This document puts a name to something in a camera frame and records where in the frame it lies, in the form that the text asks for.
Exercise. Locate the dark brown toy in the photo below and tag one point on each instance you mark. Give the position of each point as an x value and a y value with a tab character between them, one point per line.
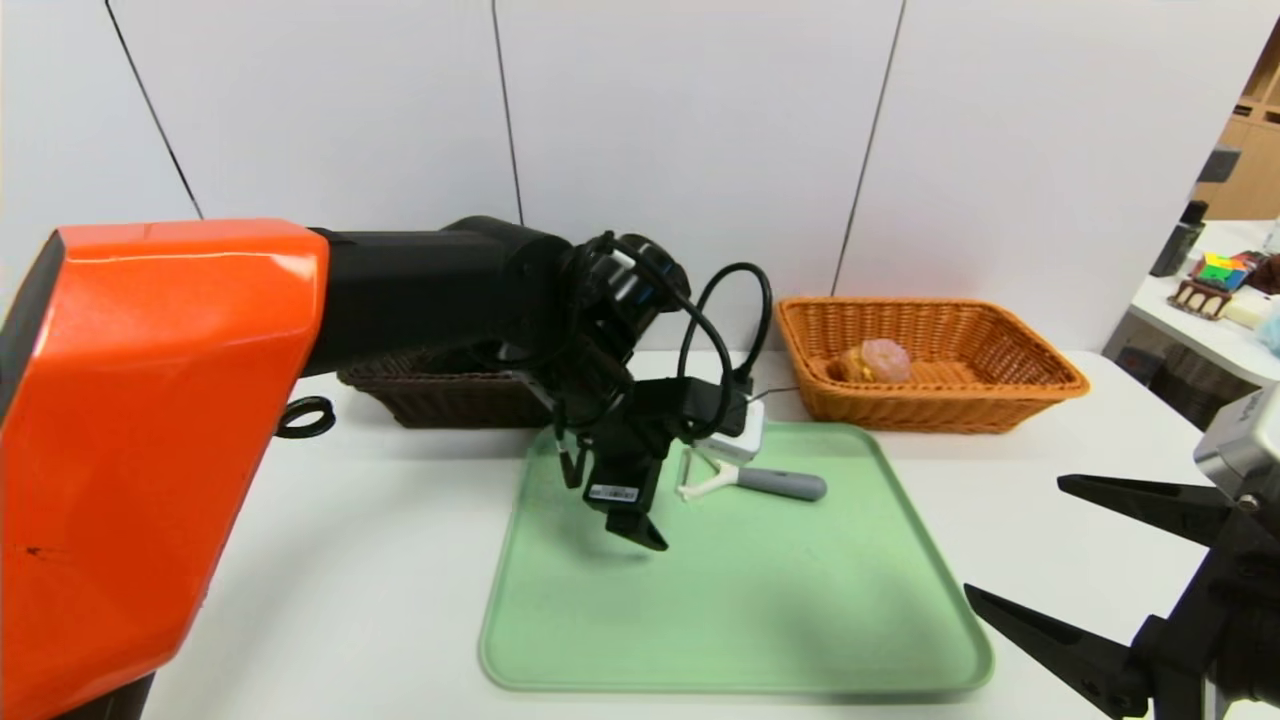
1268	277

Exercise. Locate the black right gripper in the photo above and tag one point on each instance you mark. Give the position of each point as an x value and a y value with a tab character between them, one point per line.
1222	598

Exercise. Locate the pink and yellow cream bun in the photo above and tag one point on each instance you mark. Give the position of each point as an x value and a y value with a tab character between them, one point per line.
880	360

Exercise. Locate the dark brown wicker basket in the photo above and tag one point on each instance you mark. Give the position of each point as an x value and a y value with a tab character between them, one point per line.
440	395

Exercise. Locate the light green plastic tray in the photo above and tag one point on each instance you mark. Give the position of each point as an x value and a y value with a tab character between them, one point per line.
750	620

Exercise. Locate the dark green box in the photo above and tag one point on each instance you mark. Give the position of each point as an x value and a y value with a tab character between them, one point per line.
1175	250

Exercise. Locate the white background table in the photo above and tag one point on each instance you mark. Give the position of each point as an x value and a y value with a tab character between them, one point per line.
1210	340

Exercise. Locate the orange wicker basket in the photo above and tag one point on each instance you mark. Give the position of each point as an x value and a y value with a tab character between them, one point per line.
950	410

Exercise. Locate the chocolate cake toy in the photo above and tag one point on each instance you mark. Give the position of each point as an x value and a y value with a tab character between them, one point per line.
1195	300

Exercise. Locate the pale yellow block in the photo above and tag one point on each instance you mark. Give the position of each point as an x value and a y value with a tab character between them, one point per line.
1245	315

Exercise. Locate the light blue soft item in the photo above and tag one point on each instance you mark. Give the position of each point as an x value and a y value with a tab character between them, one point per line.
1272	335

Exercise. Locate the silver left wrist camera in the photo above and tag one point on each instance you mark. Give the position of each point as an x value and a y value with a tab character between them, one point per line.
735	435

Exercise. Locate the colourful puzzle cube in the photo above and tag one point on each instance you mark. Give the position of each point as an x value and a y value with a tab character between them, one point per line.
1220	272

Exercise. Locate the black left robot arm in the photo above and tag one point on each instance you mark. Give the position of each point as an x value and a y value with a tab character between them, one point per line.
200	400

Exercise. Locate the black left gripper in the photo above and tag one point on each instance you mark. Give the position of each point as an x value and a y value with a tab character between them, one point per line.
617	487

